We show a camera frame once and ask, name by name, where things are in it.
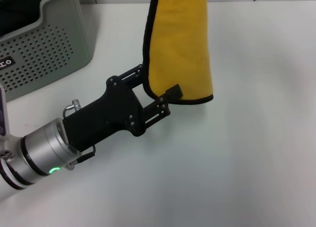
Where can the grey perforated plastic storage box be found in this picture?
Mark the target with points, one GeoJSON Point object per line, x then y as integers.
{"type": "Point", "coordinates": [49, 44]}

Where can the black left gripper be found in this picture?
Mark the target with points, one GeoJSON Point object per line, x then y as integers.
{"type": "Point", "coordinates": [108, 113]}

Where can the yellow towel with black edge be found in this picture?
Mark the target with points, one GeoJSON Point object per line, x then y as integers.
{"type": "Point", "coordinates": [180, 51]}

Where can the black white-print box label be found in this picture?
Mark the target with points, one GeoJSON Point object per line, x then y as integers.
{"type": "Point", "coordinates": [7, 63]}

